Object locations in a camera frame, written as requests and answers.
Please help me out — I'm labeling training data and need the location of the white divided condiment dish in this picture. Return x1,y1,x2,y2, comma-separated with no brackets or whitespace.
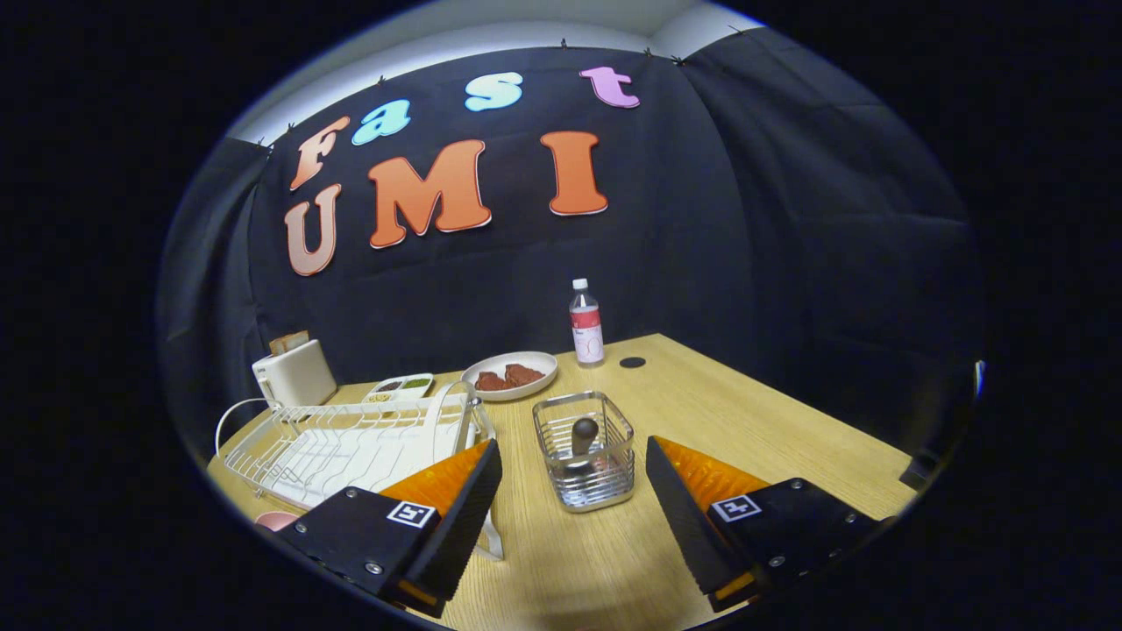
363,373,436,404

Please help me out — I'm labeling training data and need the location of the white plate with meat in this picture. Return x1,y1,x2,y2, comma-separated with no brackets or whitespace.
461,351,559,402

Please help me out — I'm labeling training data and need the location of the black backdrop cloth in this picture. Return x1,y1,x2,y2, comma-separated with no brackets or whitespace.
158,26,987,457

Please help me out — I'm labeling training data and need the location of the black table edge clamp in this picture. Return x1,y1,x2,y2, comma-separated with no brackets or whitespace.
898,451,943,490

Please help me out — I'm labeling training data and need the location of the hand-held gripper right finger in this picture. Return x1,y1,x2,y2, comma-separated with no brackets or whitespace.
645,436,882,614

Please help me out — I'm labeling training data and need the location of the metal wire basket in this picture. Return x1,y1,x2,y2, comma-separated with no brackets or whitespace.
533,391,636,513

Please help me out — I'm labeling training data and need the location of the white toaster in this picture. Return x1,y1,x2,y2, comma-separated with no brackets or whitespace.
252,339,338,408

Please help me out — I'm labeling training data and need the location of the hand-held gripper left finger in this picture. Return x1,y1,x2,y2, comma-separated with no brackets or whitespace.
276,438,503,619

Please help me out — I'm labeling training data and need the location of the spoon with brown handle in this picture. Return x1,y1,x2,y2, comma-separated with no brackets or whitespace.
568,417,601,474

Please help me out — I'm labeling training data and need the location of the clear bottle with red label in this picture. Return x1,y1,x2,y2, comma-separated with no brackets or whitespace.
570,279,606,366

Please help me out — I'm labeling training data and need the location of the white wire dish rack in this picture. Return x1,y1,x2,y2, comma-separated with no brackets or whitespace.
215,380,505,562

